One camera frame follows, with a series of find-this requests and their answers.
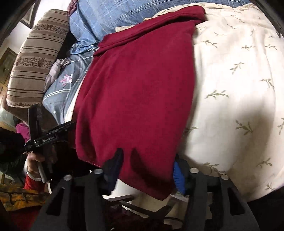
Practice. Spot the striped brown floral cushion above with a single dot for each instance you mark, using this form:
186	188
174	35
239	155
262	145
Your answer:
35	59

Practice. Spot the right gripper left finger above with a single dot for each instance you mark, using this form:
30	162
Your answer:
77	203

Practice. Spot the red sleeve forearm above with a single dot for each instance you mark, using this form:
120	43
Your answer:
24	217

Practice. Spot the maroon patterned cloth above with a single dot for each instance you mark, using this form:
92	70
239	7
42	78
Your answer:
72	7

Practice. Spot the blue plaid duvet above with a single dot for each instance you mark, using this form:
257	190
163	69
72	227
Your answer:
93	20

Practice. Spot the person's left hand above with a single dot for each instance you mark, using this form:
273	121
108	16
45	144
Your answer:
34	160

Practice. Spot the red sweater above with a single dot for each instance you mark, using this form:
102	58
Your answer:
137	96

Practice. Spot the framed picture on wall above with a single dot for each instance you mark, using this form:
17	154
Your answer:
29	18

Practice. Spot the grey striped pillow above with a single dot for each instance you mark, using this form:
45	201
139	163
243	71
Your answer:
57	99

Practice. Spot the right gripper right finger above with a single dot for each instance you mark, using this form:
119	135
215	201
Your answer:
214	203

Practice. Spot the yellow patterned fabric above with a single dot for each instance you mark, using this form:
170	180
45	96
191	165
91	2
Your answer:
14	198

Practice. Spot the grey crumpled small cloth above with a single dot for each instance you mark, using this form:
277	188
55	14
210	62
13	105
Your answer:
54	72

